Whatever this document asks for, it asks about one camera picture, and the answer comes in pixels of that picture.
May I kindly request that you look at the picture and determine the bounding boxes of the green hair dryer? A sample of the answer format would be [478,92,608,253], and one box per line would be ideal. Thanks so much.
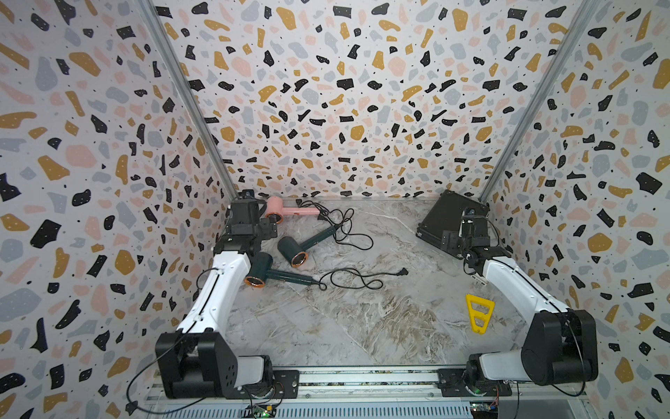
[277,225,338,267]
[244,252,326,288]

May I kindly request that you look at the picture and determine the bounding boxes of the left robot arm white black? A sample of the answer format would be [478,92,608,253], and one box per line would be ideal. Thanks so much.
[155,190,313,399]

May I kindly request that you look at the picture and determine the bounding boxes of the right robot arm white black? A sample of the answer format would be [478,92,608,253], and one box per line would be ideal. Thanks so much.
[448,207,598,397]

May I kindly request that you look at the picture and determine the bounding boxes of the pink hair dryer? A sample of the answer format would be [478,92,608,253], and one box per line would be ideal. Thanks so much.
[265,197,320,223]

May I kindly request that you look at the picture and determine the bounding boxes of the black case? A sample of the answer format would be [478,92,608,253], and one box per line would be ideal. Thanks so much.
[416,190,490,250]

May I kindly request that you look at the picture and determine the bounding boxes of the yellow triangular plastic piece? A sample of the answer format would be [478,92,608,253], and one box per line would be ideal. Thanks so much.
[466,294,496,335]

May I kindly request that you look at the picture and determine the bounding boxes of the green circuit board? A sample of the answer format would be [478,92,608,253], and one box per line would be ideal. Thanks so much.
[244,404,277,419]

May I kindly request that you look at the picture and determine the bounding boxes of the black cord of pink dryer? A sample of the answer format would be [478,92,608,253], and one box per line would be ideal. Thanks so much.
[297,200,341,221]

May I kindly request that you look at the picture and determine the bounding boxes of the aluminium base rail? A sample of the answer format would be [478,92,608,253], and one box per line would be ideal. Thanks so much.
[143,365,590,419]

